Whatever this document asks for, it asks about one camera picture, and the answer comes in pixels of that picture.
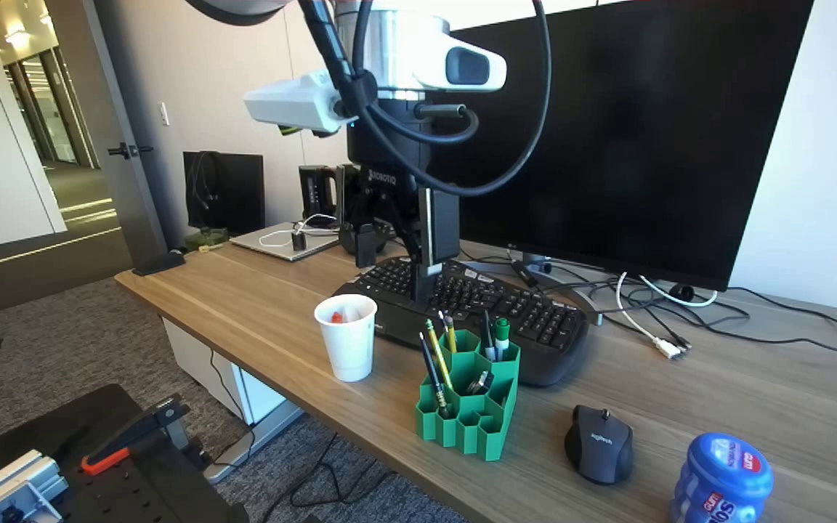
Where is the black framed box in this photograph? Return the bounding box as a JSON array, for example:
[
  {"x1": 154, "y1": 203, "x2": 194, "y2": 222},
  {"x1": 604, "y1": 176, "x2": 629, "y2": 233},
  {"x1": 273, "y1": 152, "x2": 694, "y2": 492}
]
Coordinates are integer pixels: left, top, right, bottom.
[{"x1": 180, "y1": 149, "x2": 271, "y2": 239}]

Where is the silver flat tray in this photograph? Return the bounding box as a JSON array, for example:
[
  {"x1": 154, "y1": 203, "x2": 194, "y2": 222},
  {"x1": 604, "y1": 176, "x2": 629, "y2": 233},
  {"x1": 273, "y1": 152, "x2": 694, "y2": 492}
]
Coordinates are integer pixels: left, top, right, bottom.
[{"x1": 226, "y1": 217, "x2": 342, "y2": 264}]

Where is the black pegboard work table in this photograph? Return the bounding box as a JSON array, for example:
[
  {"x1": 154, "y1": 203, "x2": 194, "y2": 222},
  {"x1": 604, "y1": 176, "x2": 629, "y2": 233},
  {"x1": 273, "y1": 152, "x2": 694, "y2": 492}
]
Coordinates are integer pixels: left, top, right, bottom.
[{"x1": 0, "y1": 384, "x2": 251, "y2": 523}]

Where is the white under-desk cabinet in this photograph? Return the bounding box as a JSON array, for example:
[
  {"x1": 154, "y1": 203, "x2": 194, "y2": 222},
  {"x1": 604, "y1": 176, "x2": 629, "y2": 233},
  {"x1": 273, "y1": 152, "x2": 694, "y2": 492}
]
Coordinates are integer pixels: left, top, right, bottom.
[{"x1": 159, "y1": 316, "x2": 309, "y2": 429}]

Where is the green hexagonal pencil rack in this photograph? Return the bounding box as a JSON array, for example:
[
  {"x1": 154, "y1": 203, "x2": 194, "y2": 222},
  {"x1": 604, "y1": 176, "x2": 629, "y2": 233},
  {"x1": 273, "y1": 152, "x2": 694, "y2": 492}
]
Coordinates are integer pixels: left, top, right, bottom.
[{"x1": 414, "y1": 322, "x2": 527, "y2": 464}]

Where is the green marker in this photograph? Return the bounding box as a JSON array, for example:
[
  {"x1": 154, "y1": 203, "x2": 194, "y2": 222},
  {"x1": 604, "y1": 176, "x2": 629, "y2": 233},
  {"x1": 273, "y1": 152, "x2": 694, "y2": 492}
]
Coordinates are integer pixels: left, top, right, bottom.
[{"x1": 491, "y1": 313, "x2": 515, "y2": 358}]

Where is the blue plastic container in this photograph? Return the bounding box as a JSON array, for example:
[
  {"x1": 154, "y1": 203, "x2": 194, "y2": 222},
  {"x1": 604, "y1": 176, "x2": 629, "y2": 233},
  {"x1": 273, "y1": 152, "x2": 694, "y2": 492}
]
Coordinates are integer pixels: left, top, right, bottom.
[{"x1": 669, "y1": 429, "x2": 775, "y2": 523}]

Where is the black computer keyboard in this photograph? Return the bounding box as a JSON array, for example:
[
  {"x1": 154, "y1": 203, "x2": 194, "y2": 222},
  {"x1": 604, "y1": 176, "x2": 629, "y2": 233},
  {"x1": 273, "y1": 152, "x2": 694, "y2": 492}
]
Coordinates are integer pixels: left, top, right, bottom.
[{"x1": 334, "y1": 253, "x2": 595, "y2": 393}]

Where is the yellow pencil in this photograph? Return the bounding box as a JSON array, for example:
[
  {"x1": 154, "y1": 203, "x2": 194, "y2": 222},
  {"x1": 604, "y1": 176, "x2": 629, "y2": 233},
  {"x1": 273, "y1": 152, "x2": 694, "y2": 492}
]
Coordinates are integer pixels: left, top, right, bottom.
[{"x1": 424, "y1": 316, "x2": 459, "y2": 394}]

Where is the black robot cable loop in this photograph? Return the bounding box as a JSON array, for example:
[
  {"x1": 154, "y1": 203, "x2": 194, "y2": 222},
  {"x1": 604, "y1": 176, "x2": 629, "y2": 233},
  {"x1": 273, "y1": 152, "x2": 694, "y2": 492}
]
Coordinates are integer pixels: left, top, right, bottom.
[{"x1": 293, "y1": 0, "x2": 558, "y2": 201}]

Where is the aluminium rail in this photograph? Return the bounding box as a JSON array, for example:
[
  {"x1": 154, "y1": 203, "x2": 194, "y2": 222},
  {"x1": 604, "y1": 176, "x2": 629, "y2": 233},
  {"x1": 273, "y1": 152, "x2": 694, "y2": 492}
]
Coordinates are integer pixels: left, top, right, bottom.
[{"x1": 0, "y1": 447, "x2": 77, "y2": 523}]

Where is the white desk cable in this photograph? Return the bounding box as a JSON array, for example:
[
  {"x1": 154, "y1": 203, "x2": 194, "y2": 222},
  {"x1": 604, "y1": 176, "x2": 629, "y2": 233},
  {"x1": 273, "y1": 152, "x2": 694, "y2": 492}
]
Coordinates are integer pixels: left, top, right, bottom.
[{"x1": 614, "y1": 271, "x2": 690, "y2": 362}]

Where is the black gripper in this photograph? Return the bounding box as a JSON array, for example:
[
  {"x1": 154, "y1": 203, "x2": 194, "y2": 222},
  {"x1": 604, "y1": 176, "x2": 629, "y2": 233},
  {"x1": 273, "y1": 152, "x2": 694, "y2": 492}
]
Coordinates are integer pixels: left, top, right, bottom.
[{"x1": 342, "y1": 92, "x2": 465, "y2": 306}]

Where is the black computer mouse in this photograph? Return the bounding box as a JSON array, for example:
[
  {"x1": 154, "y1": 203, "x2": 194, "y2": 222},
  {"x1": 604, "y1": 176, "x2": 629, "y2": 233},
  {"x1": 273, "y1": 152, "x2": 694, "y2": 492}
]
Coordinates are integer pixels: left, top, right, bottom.
[{"x1": 562, "y1": 400, "x2": 636, "y2": 487}]

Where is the black door handle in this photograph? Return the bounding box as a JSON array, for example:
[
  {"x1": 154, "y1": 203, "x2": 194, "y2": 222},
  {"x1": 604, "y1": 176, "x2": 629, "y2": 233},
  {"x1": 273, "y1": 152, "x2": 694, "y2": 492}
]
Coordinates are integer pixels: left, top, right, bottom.
[{"x1": 106, "y1": 140, "x2": 158, "y2": 163}]

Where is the black floor cable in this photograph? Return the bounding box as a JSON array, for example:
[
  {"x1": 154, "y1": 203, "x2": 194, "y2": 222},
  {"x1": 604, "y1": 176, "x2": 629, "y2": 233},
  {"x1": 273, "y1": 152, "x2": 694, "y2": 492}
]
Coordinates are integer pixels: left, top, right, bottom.
[{"x1": 201, "y1": 351, "x2": 414, "y2": 516}]

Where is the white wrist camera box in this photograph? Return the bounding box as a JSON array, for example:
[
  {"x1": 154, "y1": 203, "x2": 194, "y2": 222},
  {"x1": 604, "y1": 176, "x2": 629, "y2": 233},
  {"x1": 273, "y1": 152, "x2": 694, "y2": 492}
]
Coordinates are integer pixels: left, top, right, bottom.
[{"x1": 242, "y1": 66, "x2": 354, "y2": 140}]

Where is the white paper cup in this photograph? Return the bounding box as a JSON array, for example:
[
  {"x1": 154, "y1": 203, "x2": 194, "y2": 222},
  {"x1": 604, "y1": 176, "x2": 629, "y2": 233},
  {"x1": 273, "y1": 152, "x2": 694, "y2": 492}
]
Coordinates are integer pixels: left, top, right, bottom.
[{"x1": 312, "y1": 290, "x2": 380, "y2": 384}]

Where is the orange handled black clamp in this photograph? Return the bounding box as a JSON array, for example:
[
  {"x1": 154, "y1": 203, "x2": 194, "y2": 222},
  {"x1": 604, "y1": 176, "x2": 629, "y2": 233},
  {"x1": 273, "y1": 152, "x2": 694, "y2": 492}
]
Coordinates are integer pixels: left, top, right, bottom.
[{"x1": 79, "y1": 394, "x2": 193, "y2": 480}]

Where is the large black monitor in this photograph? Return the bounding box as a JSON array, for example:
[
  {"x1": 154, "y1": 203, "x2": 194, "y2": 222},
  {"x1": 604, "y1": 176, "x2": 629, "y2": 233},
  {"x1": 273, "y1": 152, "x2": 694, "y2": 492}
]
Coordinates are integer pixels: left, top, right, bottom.
[{"x1": 437, "y1": 0, "x2": 816, "y2": 294}]

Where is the black desk cable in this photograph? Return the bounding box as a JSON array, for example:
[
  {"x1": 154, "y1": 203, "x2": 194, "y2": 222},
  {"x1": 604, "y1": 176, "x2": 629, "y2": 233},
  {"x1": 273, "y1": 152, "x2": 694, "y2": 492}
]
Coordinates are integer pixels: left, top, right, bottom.
[{"x1": 495, "y1": 243, "x2": 837, "y2": 358}]

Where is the dark pencil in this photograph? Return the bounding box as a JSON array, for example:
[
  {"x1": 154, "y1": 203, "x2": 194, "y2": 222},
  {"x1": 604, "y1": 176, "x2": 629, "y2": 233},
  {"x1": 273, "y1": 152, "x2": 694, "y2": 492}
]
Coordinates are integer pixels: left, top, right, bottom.
[{"x1": 414, "y1": 329, "x2": 451, "y2": 413}]

